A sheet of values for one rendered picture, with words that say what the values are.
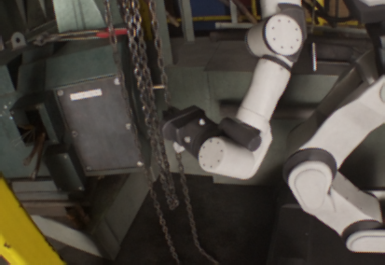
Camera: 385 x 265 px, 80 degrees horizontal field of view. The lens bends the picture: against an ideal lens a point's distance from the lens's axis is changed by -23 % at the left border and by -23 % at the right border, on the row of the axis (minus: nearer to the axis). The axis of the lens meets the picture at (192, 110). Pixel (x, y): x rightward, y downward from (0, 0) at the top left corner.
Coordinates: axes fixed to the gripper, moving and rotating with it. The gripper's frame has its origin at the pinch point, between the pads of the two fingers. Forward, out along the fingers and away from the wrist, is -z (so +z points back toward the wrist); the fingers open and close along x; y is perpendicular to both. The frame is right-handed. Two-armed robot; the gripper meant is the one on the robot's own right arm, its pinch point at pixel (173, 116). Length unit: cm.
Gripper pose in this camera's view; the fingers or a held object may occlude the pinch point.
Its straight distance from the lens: 74.0
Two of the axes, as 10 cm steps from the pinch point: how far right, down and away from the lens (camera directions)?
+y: -1.2, -8.6, -4.9
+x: 8.3, -3.6, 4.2
